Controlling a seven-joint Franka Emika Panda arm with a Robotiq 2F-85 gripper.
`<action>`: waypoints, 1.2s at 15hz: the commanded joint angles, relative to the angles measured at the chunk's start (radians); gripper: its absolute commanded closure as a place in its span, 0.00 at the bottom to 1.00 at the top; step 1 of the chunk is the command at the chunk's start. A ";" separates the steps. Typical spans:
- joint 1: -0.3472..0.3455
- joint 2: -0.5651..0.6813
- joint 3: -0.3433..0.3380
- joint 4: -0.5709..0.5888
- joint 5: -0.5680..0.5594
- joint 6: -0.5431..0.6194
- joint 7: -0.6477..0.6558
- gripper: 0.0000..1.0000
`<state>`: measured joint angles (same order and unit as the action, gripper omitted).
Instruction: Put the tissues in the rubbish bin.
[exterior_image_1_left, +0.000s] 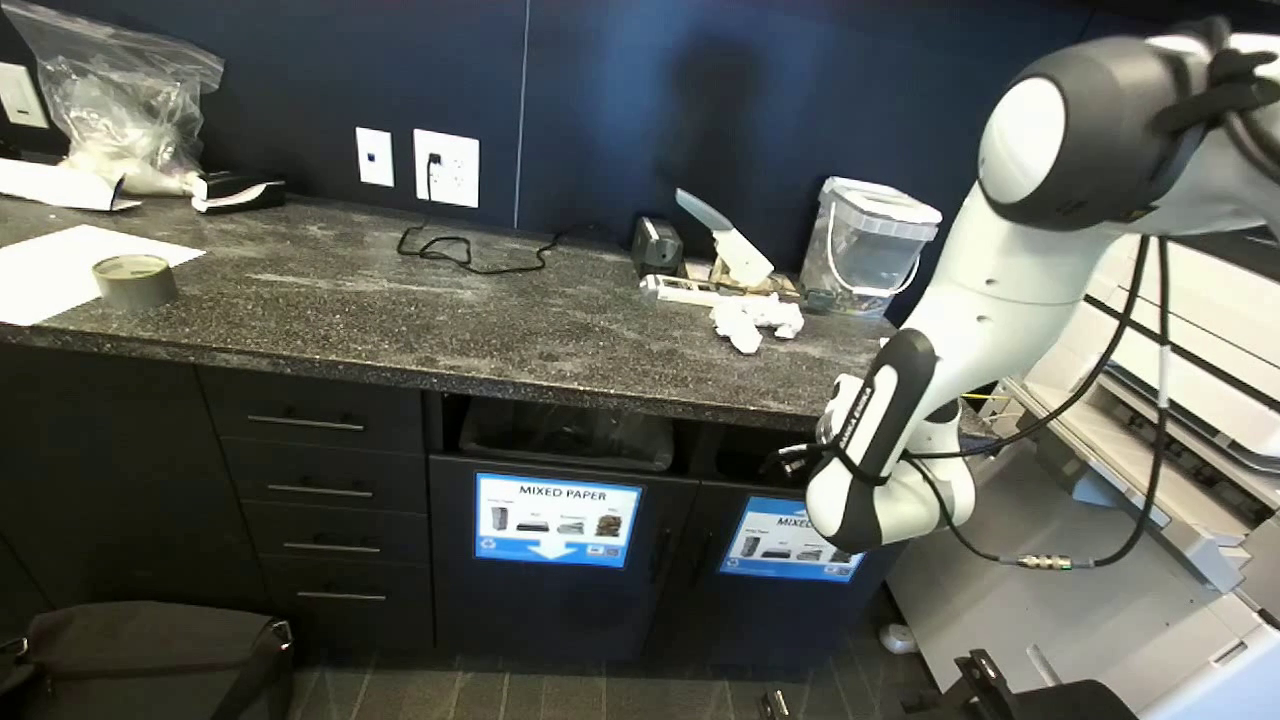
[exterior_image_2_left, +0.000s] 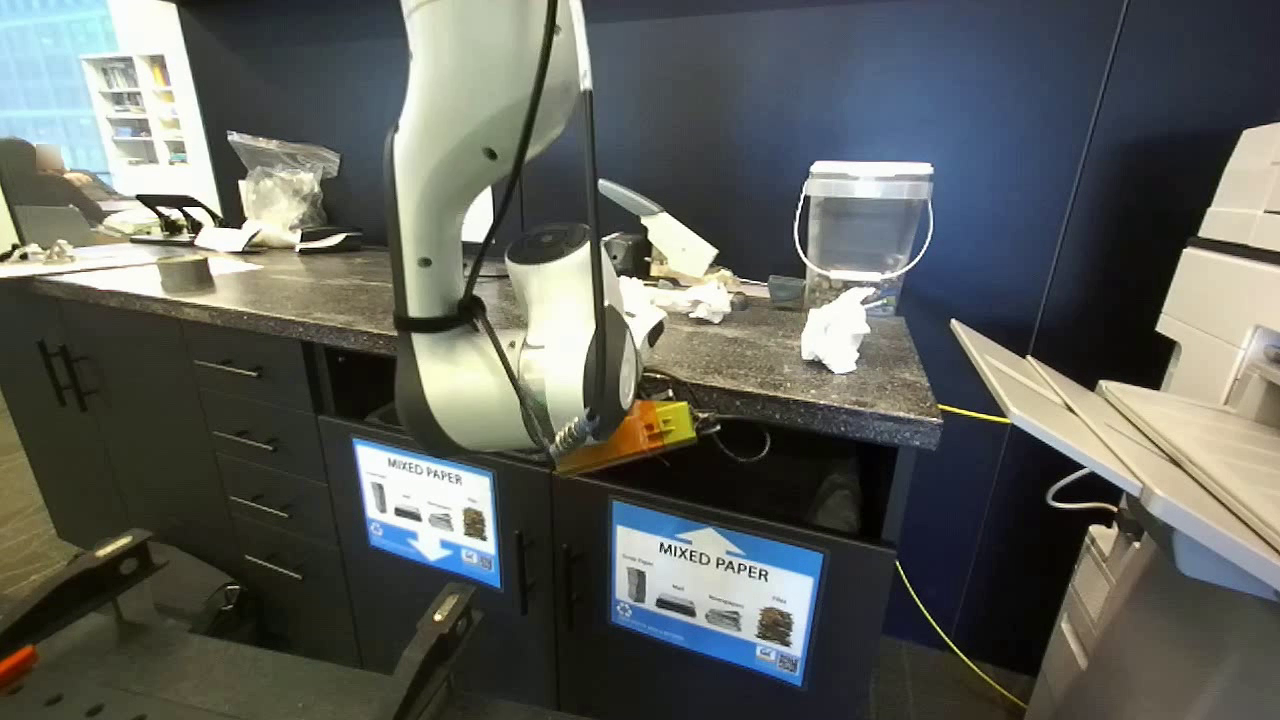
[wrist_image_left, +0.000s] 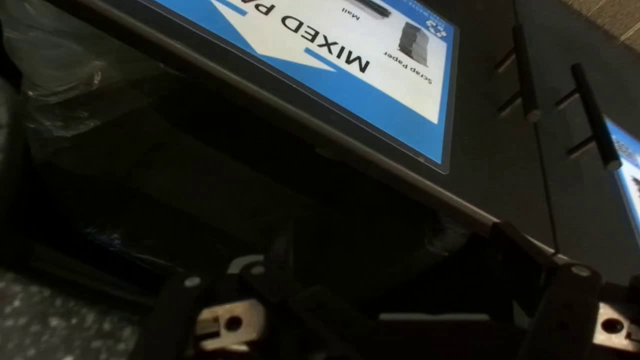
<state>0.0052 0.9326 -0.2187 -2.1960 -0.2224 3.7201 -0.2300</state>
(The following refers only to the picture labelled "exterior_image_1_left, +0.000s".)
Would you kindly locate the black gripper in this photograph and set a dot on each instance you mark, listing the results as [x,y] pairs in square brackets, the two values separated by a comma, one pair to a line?
[803,458]

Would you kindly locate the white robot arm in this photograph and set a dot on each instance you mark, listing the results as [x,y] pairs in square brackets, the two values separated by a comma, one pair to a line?
[1012,305]

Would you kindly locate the black shoulder bag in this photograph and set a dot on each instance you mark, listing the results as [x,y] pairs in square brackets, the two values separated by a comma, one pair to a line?
[134,662]

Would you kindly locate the blue sign arrow pointing up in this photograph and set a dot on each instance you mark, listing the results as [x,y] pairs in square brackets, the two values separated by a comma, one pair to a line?
[763,546]

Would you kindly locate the crumpled white tissue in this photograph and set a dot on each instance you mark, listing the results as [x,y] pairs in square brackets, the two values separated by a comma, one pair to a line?
[745,327]

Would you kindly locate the clear plastic bucket with lid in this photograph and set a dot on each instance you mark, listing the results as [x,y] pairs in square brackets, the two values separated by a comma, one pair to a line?
[866,245]

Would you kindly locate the small floor object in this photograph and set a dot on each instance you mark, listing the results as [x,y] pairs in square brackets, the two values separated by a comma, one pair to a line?
[778,707]

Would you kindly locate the blue sign arrow pointing down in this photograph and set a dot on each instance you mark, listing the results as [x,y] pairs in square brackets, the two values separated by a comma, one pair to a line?
[562,521]

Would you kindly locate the black floor stand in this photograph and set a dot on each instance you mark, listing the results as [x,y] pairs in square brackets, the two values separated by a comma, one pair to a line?
[986,693]

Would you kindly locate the white office printer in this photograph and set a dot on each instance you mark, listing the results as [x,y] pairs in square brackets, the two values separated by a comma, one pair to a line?
[1065,643]

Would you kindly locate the black and white desk item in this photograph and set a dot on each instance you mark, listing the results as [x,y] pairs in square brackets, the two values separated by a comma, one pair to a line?
[243,196]

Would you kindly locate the tape roll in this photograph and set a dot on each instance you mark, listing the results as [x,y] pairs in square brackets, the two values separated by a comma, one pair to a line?
[134,274]

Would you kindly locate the black cabinet with stone counter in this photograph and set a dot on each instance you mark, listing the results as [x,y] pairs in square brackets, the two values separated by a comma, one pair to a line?
[106,467]

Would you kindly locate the clear plastic bag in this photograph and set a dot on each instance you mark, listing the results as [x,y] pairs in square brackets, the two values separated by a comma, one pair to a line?
[120,105]

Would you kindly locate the white paper sheet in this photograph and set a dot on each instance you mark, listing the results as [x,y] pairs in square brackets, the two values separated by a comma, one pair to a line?
[53,274]

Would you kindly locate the white paper stack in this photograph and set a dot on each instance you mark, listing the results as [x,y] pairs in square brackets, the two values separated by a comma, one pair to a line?
[53,186]

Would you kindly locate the black device white label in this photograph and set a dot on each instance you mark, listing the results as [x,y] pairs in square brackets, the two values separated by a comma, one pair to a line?
[22,95]

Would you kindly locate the large white wall outlet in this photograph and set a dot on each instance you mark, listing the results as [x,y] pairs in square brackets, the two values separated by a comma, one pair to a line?
[446,169]

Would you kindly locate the small white wall plate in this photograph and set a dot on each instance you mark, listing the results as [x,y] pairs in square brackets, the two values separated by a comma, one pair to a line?
[374,157]

